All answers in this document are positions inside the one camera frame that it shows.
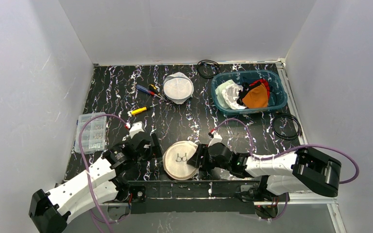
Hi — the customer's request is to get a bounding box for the white mesh bag tan trim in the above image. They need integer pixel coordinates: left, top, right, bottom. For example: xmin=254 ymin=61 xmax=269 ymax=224
xmin=163 ymin=141 xmax=198 ymax=181

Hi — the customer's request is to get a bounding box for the white bra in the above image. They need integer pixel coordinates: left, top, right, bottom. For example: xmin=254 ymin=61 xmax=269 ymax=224
xmin=215 ymin=80 xmax=246 ymax=110

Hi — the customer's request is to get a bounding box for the white mesh bag blue trim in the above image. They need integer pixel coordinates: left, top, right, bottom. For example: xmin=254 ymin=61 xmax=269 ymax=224
xmin=163 ymin=72 xmax=194 ymax=104

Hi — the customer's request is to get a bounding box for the orange bra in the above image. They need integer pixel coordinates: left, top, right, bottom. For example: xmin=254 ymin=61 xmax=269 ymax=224
xmin=242 ymin=84 xmax=269 ymax=109

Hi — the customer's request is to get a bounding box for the red garment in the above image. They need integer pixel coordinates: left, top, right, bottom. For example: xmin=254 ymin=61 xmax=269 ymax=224
xmin=249 ymin=78 xmax=271 ymax=98

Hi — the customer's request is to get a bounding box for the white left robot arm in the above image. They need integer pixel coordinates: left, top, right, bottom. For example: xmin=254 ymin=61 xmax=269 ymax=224
xmin=29 ymin=132 xmax=162 ymax=233

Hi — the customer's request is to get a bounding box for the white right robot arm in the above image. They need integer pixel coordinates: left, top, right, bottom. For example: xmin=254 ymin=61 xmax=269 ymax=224
xmin=187 ymin=143 xmax=341 ymax=202

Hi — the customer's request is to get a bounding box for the clear plastic screw box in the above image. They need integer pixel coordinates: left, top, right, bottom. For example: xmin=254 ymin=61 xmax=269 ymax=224
xmin=73 ymin=112 xmax=106 ymax=154

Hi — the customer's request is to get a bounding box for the teal plastic bin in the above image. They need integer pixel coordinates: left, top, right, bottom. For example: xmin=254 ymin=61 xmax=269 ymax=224
xmin=211 ymin=70 xmax=288 ymax=116

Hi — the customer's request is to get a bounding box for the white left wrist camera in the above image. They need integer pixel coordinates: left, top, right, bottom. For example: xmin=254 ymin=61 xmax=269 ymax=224
xmin=129 ymin=121 xmax=145 ymax=138

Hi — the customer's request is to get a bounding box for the yellow handled screwdriver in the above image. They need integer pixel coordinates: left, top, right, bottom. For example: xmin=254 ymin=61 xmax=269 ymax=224
xmin=128 ymin=104 xmax=157 ymax=116

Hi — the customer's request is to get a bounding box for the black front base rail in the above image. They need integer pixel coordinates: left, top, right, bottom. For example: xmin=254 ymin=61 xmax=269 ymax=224
xmin=80 ymin=180 xmax=290 ymax=215

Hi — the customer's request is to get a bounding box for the blue handled screwdriver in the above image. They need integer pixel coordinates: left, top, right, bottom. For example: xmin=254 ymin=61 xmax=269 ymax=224
xmin=136 ymin=84 xmax=166 ymax=101

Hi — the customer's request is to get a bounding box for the black orange handled screwdriver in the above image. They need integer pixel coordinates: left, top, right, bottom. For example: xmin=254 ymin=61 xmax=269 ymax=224
xmin=149 ymin=84 xmax=165 ymax=100

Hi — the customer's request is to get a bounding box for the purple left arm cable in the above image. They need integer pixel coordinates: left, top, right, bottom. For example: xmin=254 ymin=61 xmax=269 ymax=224
xmin=78 ymin=114 xmax=131 ymax=233

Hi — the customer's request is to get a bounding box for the black cable coil right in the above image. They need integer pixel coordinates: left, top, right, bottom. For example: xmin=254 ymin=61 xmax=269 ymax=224
xmin=271 ymin=113 xmax=302 ymax=141

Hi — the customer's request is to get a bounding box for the black cable coil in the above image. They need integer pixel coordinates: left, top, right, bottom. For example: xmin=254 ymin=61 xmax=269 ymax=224
xmin=196 ymin=59 xmax=221 ymax=80
xmin=271 ymin=113 xmax=302 ymax=141

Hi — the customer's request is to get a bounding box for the black cable coil back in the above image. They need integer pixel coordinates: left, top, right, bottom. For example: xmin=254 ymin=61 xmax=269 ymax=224
xmin=196 ymin=59 xmax=221 ymax=80

